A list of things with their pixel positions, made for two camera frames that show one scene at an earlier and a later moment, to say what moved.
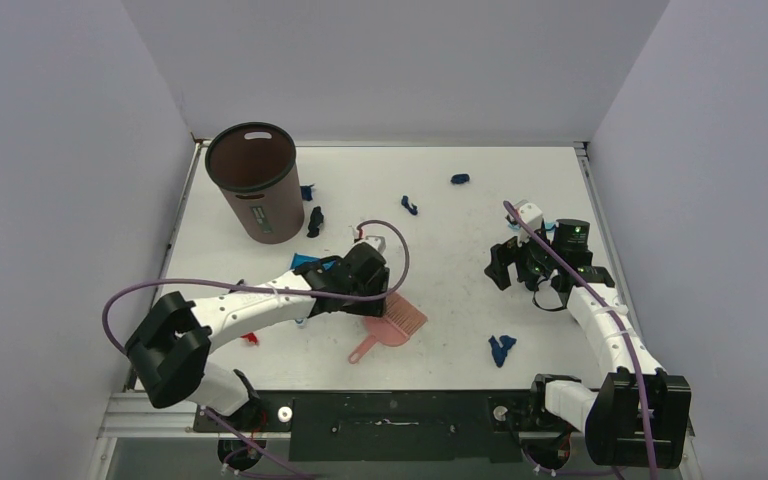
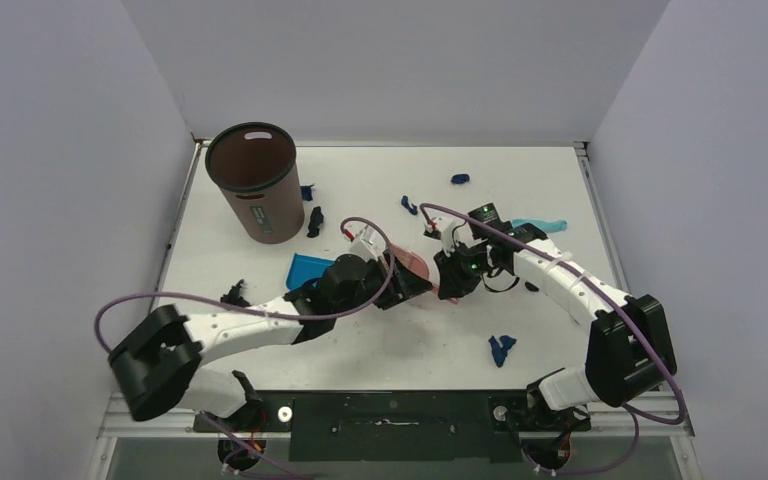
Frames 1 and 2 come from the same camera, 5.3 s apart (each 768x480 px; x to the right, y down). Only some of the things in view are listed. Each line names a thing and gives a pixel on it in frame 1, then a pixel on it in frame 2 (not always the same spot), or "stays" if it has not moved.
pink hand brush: (400, 321) to (418, 265)
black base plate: (469, 426) stays
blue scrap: (499, 353) stays
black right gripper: (513, 259) to (449, 279)
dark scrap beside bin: (316, 219) stays
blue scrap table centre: (405, 203) stays
